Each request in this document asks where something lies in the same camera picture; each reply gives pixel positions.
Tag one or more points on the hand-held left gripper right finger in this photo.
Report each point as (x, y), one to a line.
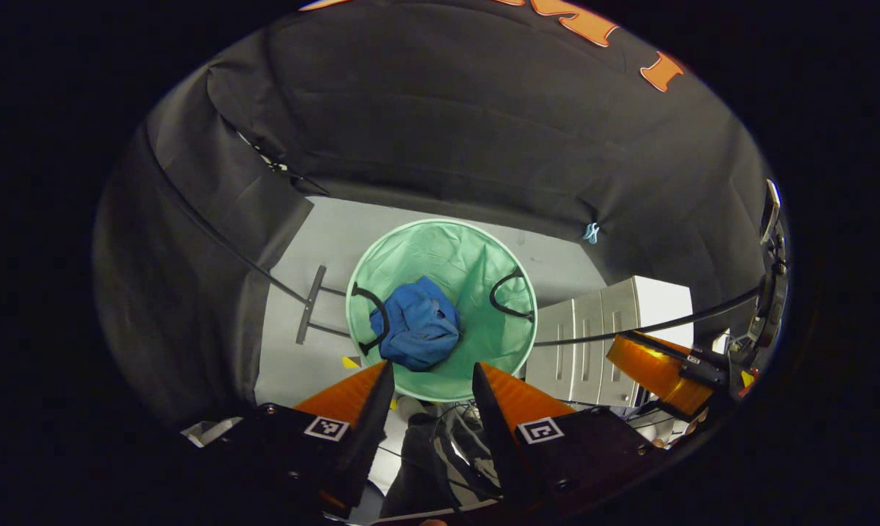
(495, 431)

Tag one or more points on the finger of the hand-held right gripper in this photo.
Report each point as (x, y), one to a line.
(652, 369)

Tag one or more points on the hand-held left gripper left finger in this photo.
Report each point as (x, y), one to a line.
(370, 431)

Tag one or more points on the green laundry hamper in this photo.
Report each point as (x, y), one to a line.
(454, 256)

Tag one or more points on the black clothes rack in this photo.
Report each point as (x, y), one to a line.
(310, 307)

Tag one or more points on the person's legs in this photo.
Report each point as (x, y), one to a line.
(418, 467)

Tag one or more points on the white drawer cabinet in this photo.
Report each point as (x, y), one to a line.
(593, 351)

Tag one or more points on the yellow floor tape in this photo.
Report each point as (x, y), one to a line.
(351, 362)

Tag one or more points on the light blue clip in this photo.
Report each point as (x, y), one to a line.
(591, 233)

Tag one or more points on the black backdrop cloth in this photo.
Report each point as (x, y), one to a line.
(447, 109)

